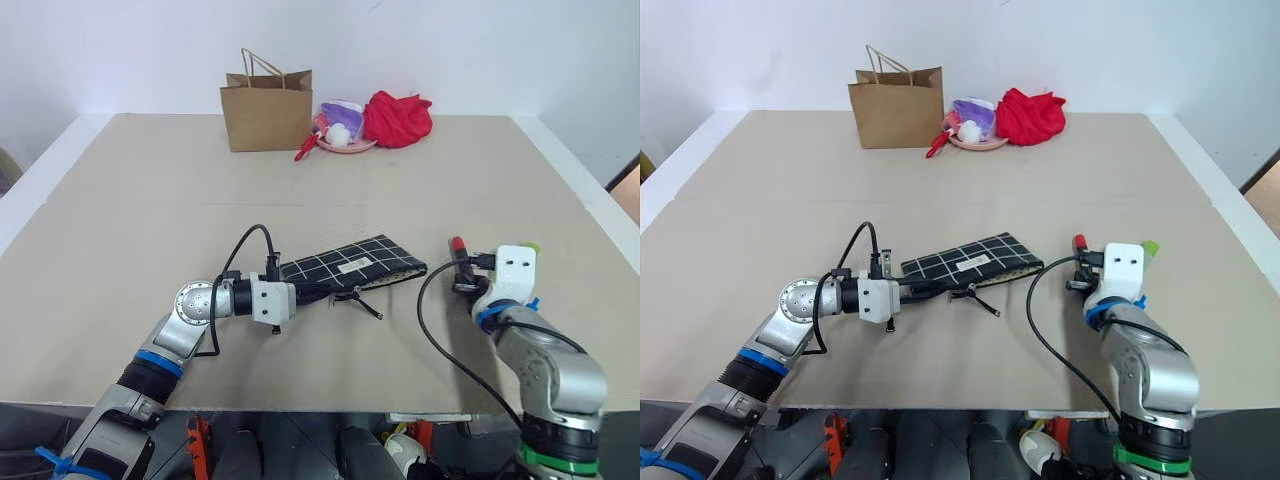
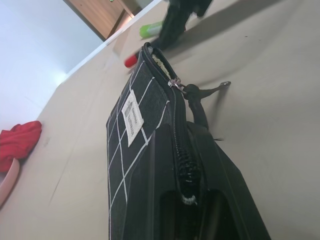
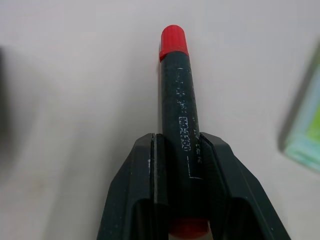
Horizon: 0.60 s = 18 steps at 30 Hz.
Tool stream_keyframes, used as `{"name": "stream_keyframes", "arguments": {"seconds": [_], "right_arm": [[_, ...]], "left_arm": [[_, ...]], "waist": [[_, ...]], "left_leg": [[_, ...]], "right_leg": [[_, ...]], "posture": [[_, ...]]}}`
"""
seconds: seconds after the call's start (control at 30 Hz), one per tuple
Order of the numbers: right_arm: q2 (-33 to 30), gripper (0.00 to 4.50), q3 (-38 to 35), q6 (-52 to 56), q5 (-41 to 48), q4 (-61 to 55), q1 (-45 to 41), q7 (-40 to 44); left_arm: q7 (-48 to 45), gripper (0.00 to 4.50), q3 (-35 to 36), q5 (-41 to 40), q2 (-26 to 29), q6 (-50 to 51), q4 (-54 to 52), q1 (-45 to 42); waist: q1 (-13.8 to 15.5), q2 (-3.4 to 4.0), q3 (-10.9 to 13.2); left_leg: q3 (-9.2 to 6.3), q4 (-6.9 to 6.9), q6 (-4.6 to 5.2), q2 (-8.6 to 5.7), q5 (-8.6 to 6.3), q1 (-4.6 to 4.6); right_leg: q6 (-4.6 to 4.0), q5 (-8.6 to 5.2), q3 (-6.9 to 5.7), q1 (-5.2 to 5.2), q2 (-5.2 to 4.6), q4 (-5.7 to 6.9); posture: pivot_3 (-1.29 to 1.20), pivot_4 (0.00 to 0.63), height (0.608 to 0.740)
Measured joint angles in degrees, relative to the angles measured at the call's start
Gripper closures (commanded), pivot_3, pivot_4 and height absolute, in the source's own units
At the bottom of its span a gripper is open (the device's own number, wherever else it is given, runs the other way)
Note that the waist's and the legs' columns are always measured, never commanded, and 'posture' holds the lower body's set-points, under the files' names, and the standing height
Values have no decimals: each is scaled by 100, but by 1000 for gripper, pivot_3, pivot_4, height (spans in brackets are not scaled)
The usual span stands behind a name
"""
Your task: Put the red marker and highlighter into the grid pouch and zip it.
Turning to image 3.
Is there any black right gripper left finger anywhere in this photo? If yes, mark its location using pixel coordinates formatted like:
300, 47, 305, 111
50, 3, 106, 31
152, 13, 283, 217
94, 132, 176, 240

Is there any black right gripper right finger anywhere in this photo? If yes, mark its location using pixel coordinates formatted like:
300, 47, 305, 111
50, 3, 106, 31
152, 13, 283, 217
199, 131, 294, 240

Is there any black marker with red cap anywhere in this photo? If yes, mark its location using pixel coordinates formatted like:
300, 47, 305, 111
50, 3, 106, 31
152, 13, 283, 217
158, 24, 231, 238

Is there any light green box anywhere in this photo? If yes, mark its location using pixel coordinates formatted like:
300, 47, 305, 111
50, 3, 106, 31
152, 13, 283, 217
282, 37, 320, 173

